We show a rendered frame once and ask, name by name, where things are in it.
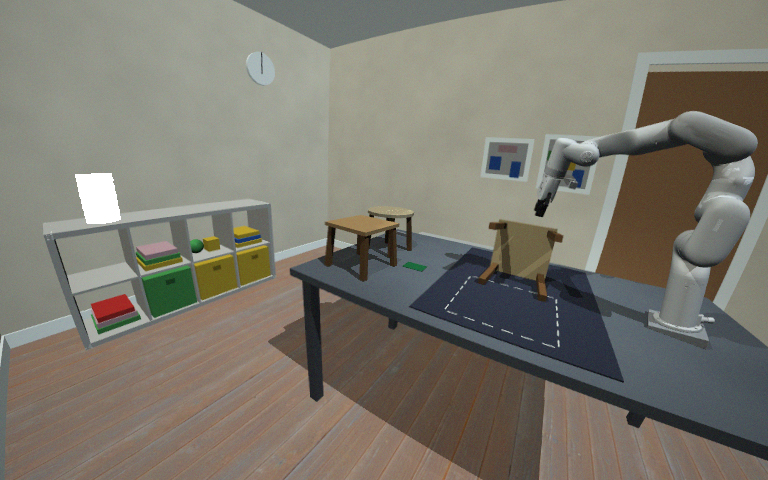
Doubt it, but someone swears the green square block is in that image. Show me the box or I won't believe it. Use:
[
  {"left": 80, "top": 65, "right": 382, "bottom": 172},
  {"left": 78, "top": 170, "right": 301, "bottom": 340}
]
[{"left": 403, "top": 262, "right": 427, "bottom": 272}]

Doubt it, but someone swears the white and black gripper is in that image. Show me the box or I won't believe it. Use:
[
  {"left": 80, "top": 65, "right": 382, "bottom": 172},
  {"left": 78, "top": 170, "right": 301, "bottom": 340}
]
[{"left": 534, "top": 172, "right": 562, "bottom": 217}]

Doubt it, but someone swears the dark navy floor mat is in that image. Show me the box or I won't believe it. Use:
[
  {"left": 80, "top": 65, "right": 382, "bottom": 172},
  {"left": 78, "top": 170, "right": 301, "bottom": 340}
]
[{"left": 409, "top": 247, "right": 624, "bottom": 382}]

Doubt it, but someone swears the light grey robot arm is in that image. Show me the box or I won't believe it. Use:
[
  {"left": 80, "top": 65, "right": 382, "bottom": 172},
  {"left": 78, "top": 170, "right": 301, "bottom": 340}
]
[{"left": 544, "top": 111, "right": 758, "bottom": 333}]

